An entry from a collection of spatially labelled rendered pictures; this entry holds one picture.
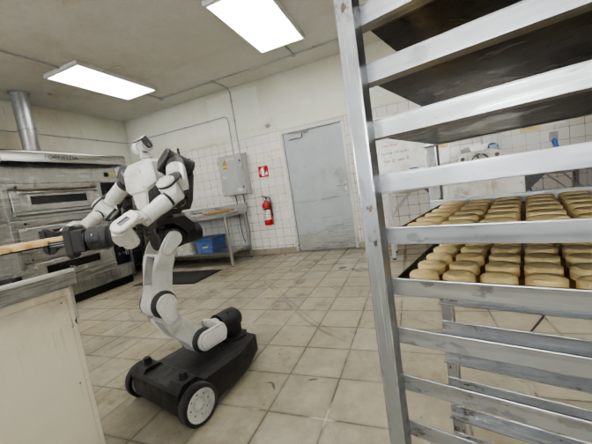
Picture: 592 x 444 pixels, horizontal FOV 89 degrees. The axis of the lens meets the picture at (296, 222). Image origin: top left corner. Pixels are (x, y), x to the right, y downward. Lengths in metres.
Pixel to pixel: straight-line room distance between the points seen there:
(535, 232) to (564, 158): 0.10
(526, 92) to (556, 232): 0.18
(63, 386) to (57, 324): 0.22
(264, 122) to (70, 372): 4.63
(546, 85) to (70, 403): 1.56
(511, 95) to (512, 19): 0.09
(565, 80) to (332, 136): 4.60
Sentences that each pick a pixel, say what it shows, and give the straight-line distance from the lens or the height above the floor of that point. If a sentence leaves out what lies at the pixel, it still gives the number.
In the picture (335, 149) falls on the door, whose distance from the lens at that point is 4.98.
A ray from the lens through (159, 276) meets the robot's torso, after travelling 1.76.
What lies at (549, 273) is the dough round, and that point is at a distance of 0.60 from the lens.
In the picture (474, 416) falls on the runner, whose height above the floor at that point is 0.33.
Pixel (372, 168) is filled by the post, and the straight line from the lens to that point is 0.51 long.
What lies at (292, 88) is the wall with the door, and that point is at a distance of 5.33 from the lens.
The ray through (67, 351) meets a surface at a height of 0.61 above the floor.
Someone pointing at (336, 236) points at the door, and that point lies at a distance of 5.06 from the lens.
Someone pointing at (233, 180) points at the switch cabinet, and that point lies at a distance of 5.43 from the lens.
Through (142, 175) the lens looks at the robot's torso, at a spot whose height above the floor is 1.25.
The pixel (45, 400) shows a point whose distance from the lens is 1.46.
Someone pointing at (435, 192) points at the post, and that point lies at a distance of 0.94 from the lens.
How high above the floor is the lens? 1.06
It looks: 6 degrees down
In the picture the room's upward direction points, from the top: 9 degrees counter-clockwise
